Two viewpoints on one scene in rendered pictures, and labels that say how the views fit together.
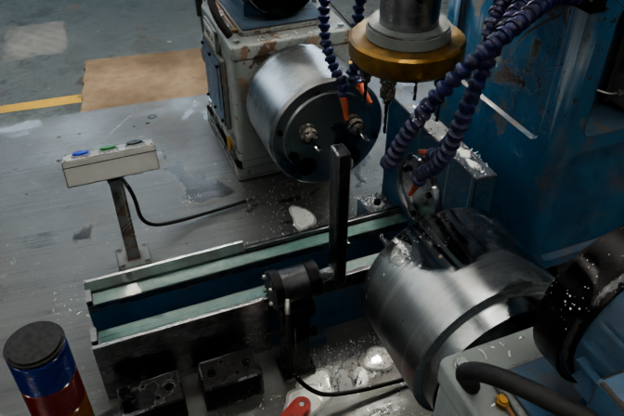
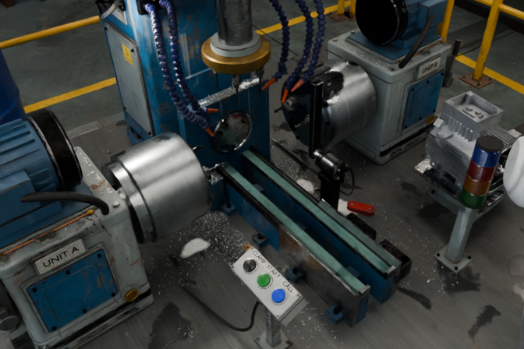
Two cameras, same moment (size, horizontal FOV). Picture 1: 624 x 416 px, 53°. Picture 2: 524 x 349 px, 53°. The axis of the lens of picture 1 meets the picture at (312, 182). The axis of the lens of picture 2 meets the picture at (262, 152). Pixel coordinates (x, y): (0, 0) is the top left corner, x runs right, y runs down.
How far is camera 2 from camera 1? 1.59 m
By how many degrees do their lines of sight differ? 77
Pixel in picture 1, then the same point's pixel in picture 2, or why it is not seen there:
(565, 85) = not seen: hidden behind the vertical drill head
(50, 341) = (485, 138)
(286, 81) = (176, 164)
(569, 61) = not seen: hidden behind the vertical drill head
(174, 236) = (239, 323)
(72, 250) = not seen: outside the picture
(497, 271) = (340, 65)
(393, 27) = (251, 38)
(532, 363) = (384, 54)
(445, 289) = (352, 80)
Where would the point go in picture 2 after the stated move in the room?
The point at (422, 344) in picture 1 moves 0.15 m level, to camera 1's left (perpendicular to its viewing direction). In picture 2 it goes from (369, 96) to (391, 125)
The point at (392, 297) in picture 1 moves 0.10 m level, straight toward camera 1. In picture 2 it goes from (348, 107) to (382, 103)
